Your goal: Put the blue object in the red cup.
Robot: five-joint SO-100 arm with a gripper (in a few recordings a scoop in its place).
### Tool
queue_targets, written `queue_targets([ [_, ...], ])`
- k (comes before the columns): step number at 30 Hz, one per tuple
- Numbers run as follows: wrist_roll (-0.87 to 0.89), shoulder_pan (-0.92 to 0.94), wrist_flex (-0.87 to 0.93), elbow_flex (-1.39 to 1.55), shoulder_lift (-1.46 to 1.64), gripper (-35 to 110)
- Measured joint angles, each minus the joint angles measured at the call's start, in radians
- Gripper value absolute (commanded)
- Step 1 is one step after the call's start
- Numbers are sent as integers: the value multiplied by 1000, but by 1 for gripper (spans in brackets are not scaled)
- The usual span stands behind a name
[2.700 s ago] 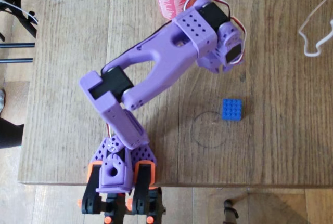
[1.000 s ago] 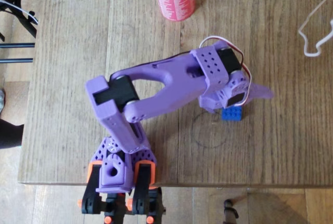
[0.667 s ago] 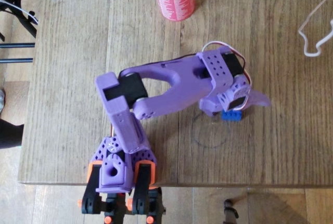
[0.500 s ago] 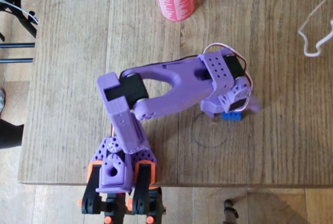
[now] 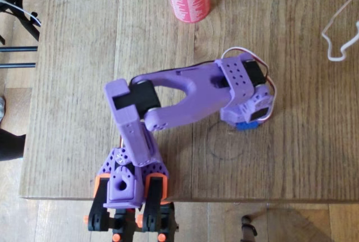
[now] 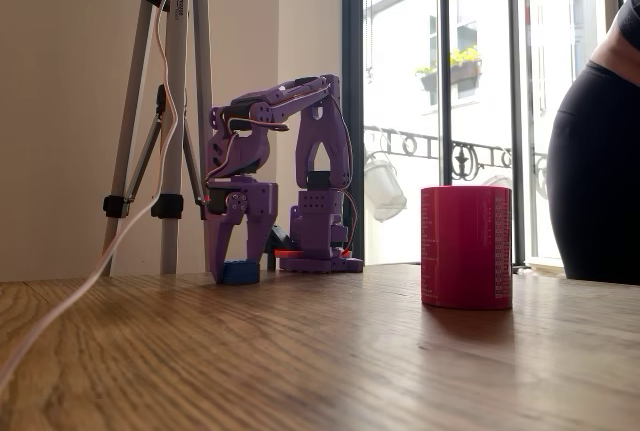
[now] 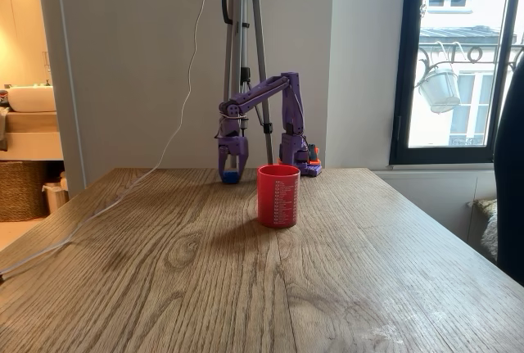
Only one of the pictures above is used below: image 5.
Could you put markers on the purple gripper black servo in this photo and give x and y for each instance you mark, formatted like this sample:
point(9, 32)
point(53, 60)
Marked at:
point(235, 115)

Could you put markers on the blue toy brick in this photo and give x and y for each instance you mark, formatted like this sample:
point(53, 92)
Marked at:
point(248, 127)

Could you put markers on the purple robot arm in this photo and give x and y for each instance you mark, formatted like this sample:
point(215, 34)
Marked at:
point(196, 90)

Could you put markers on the black orange table clamp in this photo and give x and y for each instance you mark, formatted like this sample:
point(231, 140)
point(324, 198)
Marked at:
point(98, 197)
point(154, 194)

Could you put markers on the person in black clothes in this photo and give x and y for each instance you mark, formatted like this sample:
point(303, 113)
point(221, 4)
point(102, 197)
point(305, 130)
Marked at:
point(11, 145)

